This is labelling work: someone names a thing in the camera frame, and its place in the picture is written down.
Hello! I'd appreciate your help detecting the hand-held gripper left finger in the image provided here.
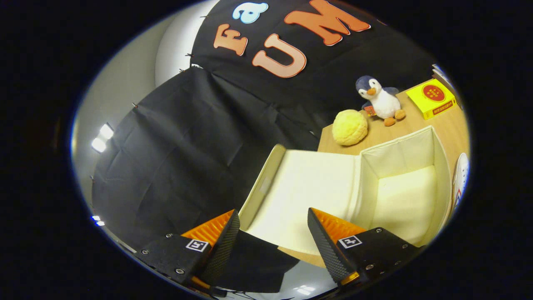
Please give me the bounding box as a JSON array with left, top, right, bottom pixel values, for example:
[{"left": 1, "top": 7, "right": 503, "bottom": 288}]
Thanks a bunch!
[{"left": 135, "top": 209, "right": 241, "bottom": 292}]

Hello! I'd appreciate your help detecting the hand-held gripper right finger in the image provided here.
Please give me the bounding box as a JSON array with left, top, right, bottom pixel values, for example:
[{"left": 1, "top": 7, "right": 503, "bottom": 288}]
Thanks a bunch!
[{"left": 307, "top": 207, "right": 425, "bottom": 288}]

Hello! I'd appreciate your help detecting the beige fabric storage box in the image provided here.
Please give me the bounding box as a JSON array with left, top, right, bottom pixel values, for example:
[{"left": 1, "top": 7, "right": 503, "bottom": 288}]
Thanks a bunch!
[{"left": 238, "top": 126, "right": 453, "bottom": 255}]

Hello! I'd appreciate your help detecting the white striped canvas shoe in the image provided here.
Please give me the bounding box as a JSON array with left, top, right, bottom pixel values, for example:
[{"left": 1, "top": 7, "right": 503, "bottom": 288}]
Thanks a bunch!
[{"left": 453, "top": 152, "right": 470, "bottom": 211}]

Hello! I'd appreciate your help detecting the yellow bun plush toy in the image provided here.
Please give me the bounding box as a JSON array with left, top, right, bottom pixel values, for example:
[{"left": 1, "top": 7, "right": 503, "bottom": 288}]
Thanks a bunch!
[{"left": 332, "top": 109, "right": 369, "bottom": 146}]

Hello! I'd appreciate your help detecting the penguin plush toy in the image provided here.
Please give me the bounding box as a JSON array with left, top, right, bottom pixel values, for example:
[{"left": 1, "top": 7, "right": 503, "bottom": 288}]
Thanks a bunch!
[{"left": 355, "top": 75, "right": 406, "bottom": 127}]

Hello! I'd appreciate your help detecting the ceiling light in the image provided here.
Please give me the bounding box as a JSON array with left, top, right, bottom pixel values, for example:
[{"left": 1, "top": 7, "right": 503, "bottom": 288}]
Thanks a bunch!
[{"left": 91, "top": 123, "right": 114, "bottom": 153}]

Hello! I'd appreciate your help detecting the yellow book with red circle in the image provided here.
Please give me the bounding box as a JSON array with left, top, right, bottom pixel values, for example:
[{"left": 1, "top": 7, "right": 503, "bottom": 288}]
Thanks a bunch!
[{"left": 405, "top": 79, "right": 457, "bottom": 120}]

